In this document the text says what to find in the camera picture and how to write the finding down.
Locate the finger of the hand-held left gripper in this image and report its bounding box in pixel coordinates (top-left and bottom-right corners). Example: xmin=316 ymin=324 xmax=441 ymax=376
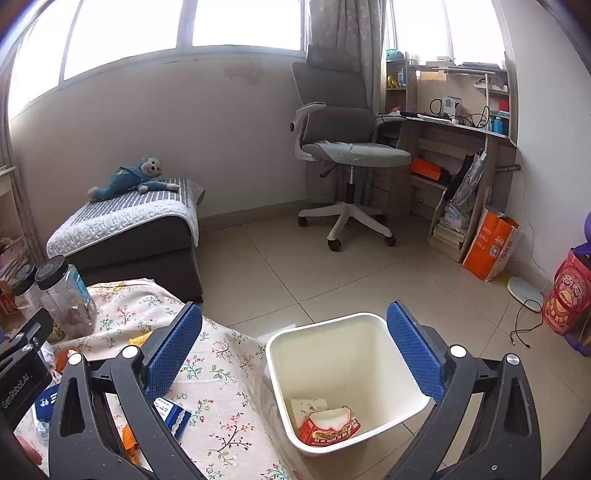
xmin=0 ymin=308 xmax=54 ymax=370

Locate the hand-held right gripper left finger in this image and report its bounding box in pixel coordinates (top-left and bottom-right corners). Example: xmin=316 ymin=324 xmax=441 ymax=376
xmin=48 ymin=301 xmax=208 ymax=480

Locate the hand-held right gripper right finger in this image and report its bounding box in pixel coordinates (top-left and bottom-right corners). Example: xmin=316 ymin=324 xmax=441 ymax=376
xmin=383 ymin=300 xmax=543 ymax=480

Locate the blue carton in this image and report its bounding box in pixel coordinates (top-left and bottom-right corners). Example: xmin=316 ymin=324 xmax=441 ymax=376
xmin=34 ymin=385 xmax=61 ymax=423

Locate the white plastic trash bin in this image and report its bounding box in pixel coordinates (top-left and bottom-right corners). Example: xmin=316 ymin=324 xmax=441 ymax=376
xmin=264 ymin=312 xmax=437 ymax=457

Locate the orange peel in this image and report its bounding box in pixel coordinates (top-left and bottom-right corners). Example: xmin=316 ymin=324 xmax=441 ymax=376
xmin=121 ymin=425 xmax=140 ymax=468
xmin=54 ymin=348 xmax=81 ymax=372

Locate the red and white wrapper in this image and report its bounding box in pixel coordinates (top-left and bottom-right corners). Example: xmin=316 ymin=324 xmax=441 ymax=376
xmin=298 ymin=406 xmax=363 ymax=448

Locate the small clear jar black lid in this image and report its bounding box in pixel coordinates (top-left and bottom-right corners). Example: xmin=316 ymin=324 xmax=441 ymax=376
xmin=10 ymin=264 xmax=51 ymax=324

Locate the large clear jar black lid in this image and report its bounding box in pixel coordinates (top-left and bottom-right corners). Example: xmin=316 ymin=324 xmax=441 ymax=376
xmin=34 ymin=255 xmax=99 ymax=340

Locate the floral tablecloth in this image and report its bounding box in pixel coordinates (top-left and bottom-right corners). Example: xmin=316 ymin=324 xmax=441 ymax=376
xmin=14 ymin=277 xmax=301 ymax=480

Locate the dark grey sofa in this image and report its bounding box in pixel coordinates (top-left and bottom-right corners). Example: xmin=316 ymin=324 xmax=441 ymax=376
xmin=46 ymin=178 xmax=206 ymax=305

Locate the stack of books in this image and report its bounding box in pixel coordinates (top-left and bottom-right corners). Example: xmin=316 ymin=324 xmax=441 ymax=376
xmin=427 ymin=217 xmax=467 ymax=262

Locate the white floral paper packet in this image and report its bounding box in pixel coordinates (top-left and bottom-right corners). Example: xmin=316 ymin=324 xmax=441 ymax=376
xmin=290 ymin=398 xmax=329 ymax=430

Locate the white bathroom scale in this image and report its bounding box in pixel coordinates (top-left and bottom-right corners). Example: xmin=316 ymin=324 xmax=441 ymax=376
xmin=506 ymin=276 xmax=546 ymax=313

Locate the orange paper bag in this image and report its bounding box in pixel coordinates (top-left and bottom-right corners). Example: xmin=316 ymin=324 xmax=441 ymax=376
xmin=462 ymin=205 xmax=522 ymax=282

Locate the grey patterned curtain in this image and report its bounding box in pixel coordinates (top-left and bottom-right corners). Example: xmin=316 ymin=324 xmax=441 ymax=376
xmin=0 ymin=106 xmax=42 ymax=261
xmin=308 ymin=0 xmax=387 ymax=114

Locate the grey quilted blanket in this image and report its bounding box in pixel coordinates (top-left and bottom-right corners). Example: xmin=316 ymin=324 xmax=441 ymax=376
xmin=46 ymin=176 xmax=206 ymax=259

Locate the white shelf unit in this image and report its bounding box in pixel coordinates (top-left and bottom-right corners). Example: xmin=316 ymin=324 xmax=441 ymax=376
xmin=0 ymin=165 xmax=42 ymax=333

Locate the red printed bag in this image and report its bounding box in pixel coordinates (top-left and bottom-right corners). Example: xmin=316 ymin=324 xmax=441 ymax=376
xmin=544 ymin=247 xmax=591 ymax=337

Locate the purple bag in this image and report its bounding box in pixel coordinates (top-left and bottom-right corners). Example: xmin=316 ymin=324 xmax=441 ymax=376
xmin=564 ymin=325 xmax=591 ymax=357

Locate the grey folded umbrella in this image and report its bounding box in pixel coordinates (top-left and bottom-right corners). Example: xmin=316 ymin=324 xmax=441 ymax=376
xmin=450 ymin=150 xmax=488 ymax=214

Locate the blue stuffed monkey toy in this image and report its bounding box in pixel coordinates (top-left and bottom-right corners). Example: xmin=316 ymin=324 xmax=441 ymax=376
xmin=88 ymin=155 xmax=181 ymax=201

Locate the orange box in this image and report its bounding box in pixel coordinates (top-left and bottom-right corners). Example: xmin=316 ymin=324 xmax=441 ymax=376
xmin=410 ymin=158 xmax=451 ymax=183

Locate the wooden desk with shelves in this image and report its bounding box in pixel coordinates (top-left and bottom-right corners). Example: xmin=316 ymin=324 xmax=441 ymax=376
xmin=374 ymin=55 xmax=522 ymax=264

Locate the grey office chair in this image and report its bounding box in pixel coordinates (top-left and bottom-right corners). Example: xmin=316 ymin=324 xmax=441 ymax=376
xmin=290 ymin=45 xmax=413 ymax=252

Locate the white framed window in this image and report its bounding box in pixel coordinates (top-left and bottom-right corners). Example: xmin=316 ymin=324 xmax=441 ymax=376
xmin=7 ymin=0 xmax=310 ymax=121
xmin=385 ymin=0 xmax=507 ymax=70

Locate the black cable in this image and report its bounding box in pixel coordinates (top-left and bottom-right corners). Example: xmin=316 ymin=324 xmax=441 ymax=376
xmin=510 ymin=298 xmax=546 ymax=348

